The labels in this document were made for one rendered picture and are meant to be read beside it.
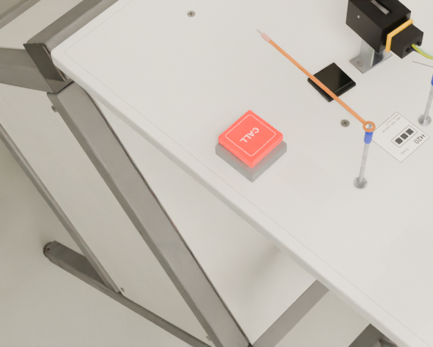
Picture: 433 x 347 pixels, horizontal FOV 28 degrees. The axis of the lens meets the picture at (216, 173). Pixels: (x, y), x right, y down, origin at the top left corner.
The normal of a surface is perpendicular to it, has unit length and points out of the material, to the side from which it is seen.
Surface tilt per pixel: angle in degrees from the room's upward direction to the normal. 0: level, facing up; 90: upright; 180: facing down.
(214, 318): 0
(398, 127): 54
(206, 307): 0
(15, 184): 0
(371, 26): 98
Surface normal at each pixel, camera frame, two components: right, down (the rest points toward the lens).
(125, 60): -0.05, -0.54
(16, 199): 0.55, 0.15
